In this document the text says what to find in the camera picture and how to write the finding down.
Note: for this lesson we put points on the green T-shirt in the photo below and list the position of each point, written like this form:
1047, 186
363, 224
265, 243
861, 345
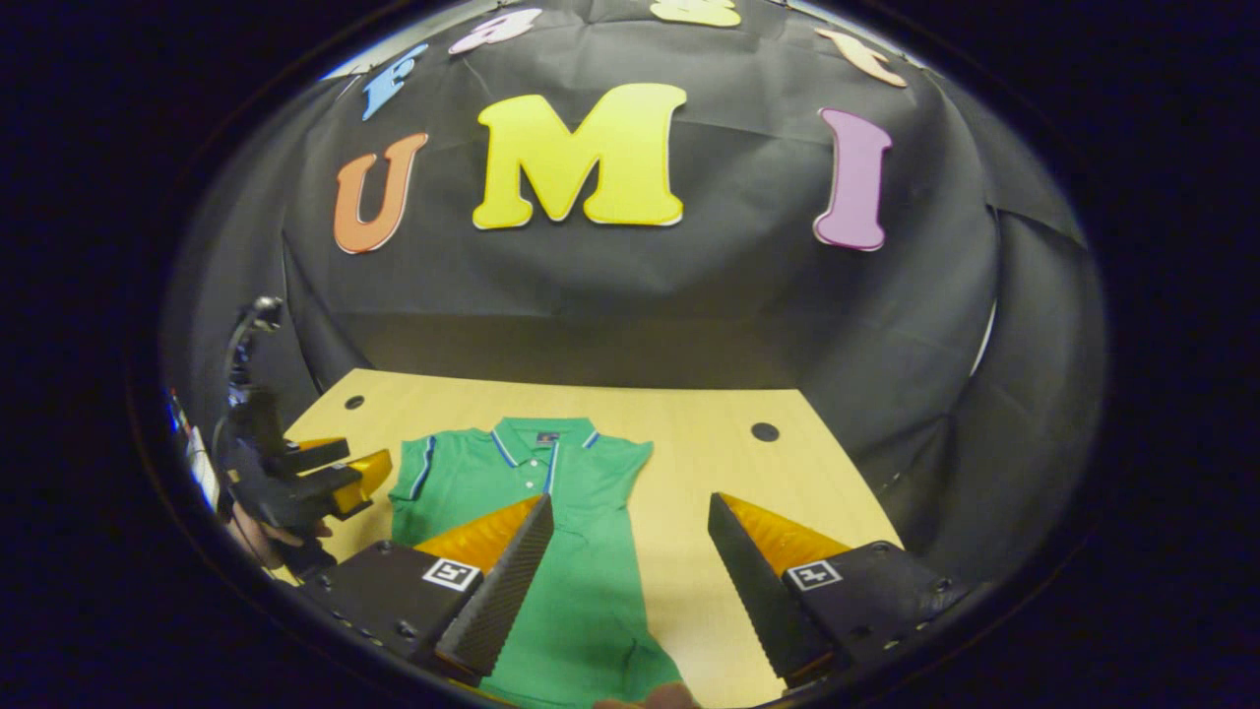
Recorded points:
581, 591

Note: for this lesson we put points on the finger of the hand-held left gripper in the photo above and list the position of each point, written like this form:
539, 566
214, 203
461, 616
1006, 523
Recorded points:
320, 453
359, 483

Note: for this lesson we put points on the white and blue equipment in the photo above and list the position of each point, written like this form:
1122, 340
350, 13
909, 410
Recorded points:
202, 473

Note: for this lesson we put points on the black backdrop cloth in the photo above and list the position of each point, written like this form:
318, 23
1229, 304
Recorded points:
689, 295

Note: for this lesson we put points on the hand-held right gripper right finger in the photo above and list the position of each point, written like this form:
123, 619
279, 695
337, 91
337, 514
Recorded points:
758, 601

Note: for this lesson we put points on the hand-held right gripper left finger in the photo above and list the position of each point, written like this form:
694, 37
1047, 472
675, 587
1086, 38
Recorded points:
497, 601

